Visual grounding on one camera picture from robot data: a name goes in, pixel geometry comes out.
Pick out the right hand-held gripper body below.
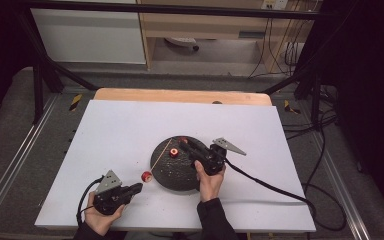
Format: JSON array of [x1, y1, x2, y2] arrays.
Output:
[[193, 136, 248, 177]]

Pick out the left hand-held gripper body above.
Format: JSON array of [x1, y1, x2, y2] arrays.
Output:
[[92, 169, 135, 216]]

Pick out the black round plate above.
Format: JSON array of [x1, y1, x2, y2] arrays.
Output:
[[149, 135, 215, 193]]

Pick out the thin wooden skewer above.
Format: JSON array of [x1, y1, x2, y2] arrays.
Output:
[[150, 137, 174, 174]]

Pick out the person's left hand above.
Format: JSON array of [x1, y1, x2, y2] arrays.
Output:
[[83, 191, 126, 237]]

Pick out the person's right hand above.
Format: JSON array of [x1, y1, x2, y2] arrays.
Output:
[[194, 159, 227, 203]]

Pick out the wooden table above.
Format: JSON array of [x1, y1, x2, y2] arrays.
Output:
[[93, 87, 273, 107]]

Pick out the white board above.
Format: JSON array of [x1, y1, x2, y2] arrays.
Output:
[[34, 99, 317, 233]]

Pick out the white chair base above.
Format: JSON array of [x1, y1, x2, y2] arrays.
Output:
[[164, 36, 200, 52]]

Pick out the light wooden desk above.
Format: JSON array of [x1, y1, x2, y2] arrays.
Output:
[[136, 0, 318, 73]]

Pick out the black metal stand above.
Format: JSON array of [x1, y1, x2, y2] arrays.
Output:
[[262, 59, 325, 132], [15, 13, 98, 125]]

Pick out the white cabinet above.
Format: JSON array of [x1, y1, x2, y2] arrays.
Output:
[[29, 7, 147, 65]]

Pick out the black curtain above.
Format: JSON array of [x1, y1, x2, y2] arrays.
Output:
[[308, 0, 384, 228], [0, 0, 34, 134]]

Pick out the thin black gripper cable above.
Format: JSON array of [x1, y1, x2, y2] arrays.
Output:
[[75, 176, 105, 226]]

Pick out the thick black gripper cable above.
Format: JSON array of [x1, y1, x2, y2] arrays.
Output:
[[224, 157, 348, 233]]

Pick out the black floor cables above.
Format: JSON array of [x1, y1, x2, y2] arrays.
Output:
[[281, 84, 338, 142]]

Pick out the metal floor rail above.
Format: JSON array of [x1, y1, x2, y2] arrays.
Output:
[[0, 94, 62, 228], [311, 131, 372, 240]]

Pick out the black hanging cables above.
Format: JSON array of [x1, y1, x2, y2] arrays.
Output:
[[248, 13, 312, 80]]

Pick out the black metal frame bar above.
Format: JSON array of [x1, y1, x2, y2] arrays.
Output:
[[19, 0, 335, 21]]

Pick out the white wall socket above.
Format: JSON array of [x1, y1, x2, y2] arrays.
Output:
[[261, 0, 290, 11]]

